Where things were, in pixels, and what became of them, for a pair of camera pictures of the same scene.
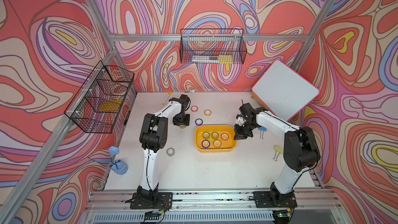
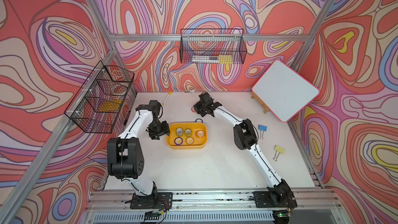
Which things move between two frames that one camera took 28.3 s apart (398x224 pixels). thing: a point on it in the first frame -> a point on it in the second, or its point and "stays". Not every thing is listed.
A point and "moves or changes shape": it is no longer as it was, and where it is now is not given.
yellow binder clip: [278, 150] stays
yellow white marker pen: [169, 93] stays
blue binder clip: [262, 128] stays
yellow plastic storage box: [215, 138] -> [187, 135]
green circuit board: [152, 215] stays
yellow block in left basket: [112, 106] stays
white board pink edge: [284, 91] stays
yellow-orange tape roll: [217, 143] -> [189, 140]
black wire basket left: [96, 106] stays
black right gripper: [239, 135] -> [196, 106]
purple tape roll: [205, 144] -> [178, 141]
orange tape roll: [208, 112] moves or changes shape
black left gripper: [186, 122] -> [165, 129]
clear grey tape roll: [170, 152] -> [179, 131]
